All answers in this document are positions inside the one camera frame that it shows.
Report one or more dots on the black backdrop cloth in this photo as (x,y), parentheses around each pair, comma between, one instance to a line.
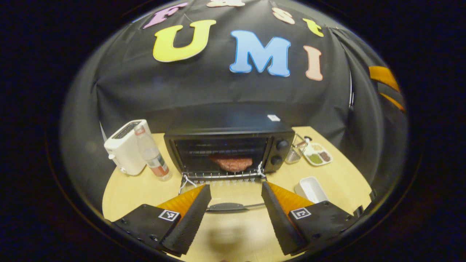
(127,91)

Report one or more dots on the red braised meat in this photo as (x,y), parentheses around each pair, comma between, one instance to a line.
(233,164)

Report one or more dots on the clear bottle with red label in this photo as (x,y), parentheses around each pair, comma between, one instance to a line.
(154,160)

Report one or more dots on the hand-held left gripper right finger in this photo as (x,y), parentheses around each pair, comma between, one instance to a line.
(278,222)

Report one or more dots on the white divided bean plate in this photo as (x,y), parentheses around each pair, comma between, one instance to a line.
(318,158)

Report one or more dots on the black electric oven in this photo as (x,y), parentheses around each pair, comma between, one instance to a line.
(225,120)

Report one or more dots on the white rectangular tray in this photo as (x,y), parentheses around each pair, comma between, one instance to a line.
(309,189)

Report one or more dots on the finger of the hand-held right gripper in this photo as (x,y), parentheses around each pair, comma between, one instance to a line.
(382,74)
(393,100)

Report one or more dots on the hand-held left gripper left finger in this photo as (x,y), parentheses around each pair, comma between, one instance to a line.
(193,222)

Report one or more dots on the white toaster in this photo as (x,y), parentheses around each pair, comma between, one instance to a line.
(123,149)

